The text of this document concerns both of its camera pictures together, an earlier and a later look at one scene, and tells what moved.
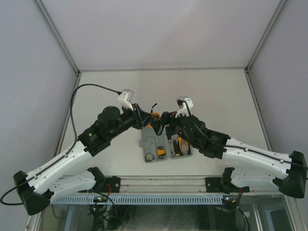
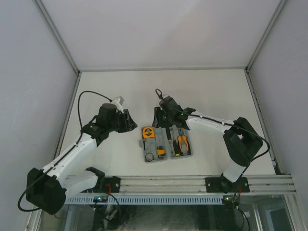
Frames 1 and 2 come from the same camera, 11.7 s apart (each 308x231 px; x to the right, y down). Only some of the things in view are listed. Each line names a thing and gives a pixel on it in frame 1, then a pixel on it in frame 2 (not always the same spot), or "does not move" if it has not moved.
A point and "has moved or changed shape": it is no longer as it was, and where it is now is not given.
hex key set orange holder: [161, 151] does not move
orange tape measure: [155, 116] has moved or changed shape
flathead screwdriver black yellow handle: [176, 147] does not move
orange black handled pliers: [180, 140] does not move
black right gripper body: [175, 121] -> [167, 120]
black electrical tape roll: [149, 157] does not move
